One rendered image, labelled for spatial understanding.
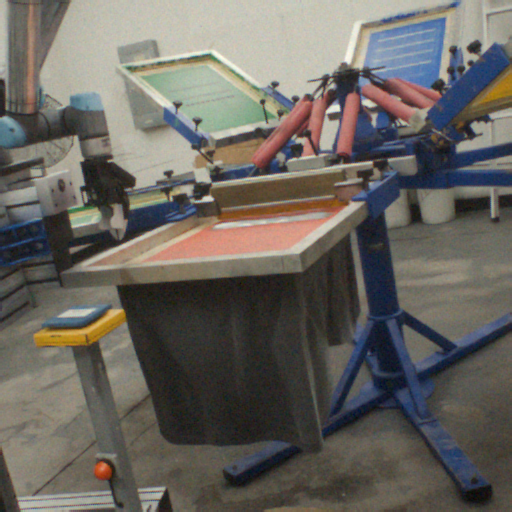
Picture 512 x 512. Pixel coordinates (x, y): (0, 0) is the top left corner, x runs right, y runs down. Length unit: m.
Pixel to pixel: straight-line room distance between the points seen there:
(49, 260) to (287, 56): 4.76
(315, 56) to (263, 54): 0.48
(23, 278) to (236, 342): 0.57
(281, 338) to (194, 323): 0.21
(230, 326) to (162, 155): 5.50
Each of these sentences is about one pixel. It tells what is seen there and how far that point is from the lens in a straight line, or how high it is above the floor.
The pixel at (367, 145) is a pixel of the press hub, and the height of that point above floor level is 1.04.
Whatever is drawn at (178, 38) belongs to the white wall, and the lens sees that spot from 6.81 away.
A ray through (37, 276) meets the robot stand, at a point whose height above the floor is 0.98.
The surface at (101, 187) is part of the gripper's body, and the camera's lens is 1.75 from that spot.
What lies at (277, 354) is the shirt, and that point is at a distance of 1.57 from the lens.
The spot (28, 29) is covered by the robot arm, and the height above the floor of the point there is 1.54.
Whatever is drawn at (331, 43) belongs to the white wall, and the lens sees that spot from 6.24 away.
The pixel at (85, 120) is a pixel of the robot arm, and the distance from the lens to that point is 1.76.
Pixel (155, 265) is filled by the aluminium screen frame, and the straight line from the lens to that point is 1.51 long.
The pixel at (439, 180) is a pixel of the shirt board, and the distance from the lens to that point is 2.52.
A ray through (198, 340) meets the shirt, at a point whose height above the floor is 0.80.
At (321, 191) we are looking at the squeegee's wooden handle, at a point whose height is 1.02.
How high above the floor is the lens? 1.33
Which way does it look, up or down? 13 degrees down
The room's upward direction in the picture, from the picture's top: 11 degrees counter-clockwise
